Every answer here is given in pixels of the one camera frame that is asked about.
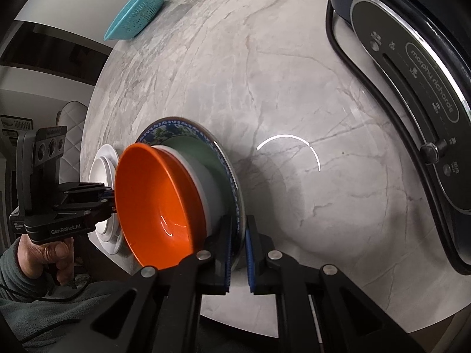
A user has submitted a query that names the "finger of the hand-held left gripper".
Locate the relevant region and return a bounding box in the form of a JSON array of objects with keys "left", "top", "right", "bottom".
[
  {"left": 61, "top": 182, "right": 115, "bottom": 197},
  {"left": 55, "top": 197, "right": 118, "bottom": 220}
]

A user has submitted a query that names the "white vented appliance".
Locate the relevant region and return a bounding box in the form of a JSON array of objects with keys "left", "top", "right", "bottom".
[{"left": 0, "top": 116, "right": 34, "bottom": 134}]

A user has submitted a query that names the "black power cable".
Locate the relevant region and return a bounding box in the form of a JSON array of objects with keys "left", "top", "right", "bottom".
[{"left": 325, "top": 0, "right": 471, "bottom": 276}]

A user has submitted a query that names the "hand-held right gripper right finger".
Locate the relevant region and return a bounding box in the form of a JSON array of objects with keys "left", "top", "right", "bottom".
[{"left": 246, "top": 215, "right": 435, "bottom": 353}]

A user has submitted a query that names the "orange bowl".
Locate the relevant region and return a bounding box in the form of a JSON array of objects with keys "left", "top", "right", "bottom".
[{"left": 114, "top": 144, "right": 207, "bottom": 268}]

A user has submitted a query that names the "dark blue electric cooker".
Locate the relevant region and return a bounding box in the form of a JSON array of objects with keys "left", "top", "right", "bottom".
[{"left": 323, "top": 0, "right": 471, "bottom": 276}]

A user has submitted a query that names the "teal plastic colander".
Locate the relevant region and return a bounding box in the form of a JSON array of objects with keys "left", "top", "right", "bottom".
[{"left": 103, "top": 0, "right": 167, "bottom": 42}]

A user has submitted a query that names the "person's left forearm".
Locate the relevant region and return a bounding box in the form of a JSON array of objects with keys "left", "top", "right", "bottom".
[{"left": 0, "top": 242, "right": 144, "bottom": 353}]

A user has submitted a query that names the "large pale blue plate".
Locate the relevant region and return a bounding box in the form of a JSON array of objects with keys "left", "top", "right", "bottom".
[{"left": 88, "top": 143, "right": 123, "bottom": 255}]

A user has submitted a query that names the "blue patterned bowl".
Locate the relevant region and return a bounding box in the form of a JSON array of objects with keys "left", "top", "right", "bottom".
[{"left": 135, "top": 116, "right": 246, "bottom": 271}]

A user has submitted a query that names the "person's left hand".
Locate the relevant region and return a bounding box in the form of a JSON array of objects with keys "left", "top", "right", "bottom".
[{"left": 16, "top": 235, "right": 76, "bottom": 285}]

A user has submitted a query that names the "white bowl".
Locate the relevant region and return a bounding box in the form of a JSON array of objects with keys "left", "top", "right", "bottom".
[{"left": 151, "top": 145, "right": 222, "bottom": 237}]

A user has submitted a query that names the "light grey quilted chair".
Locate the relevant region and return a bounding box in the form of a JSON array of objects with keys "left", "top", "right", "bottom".
[{"left": 55, "top": 101, "right": 89, "bottom": 148}]

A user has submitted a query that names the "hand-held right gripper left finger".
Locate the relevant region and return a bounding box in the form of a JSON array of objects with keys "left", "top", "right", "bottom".
[{"left": 64, "top": 215, "right": 236, "bottom": 353}]

